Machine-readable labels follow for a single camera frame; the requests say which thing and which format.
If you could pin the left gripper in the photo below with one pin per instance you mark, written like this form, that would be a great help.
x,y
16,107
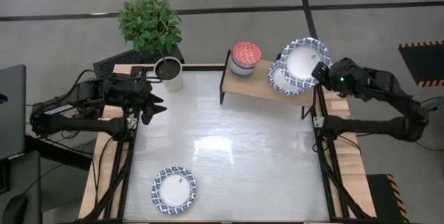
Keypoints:
x,y
128,94

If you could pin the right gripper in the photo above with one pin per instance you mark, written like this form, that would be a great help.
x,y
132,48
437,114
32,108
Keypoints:
x,y
343,78

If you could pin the blue-rimmed white paper bowl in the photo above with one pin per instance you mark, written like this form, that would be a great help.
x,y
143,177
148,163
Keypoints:
x,y
279,83
173,191
300,61

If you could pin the pink patterned small bowl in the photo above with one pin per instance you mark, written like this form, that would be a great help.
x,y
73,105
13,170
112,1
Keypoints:
x,y
246,53

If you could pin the teal patterned small bowl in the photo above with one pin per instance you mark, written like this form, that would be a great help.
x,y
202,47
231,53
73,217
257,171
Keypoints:
x,y
241,73

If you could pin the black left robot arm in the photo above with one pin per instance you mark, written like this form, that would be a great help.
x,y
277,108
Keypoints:
x,y
79,125

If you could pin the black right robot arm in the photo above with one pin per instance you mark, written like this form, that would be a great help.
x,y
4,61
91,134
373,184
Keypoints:
x,y
381,127

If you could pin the white plant pot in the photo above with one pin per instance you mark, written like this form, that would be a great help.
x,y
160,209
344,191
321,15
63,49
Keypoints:
x,y
171,84

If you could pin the green leafy plant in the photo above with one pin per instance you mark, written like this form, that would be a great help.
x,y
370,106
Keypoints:
x,y
149,23

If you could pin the black hazard-striped floor mat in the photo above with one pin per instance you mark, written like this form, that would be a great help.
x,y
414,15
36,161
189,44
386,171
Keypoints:
x,y
421,62
379,196

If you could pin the grey floor power box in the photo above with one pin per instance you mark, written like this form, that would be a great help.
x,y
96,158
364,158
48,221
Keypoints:
x,y
435,104

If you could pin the grey laptop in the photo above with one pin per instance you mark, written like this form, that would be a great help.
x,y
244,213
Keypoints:
x,y
12,113

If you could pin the dark grey side desk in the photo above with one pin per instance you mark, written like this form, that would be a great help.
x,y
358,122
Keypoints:
x,y
21,175

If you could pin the black computer mouse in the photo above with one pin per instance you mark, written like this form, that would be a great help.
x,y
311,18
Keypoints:
x,y
14,210

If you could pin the black aluminium table frame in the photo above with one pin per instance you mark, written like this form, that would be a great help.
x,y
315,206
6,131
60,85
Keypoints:
x,y
204,67

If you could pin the wooden shelf with black frame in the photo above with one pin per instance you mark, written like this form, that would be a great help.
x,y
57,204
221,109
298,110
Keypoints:
x,y
249,85

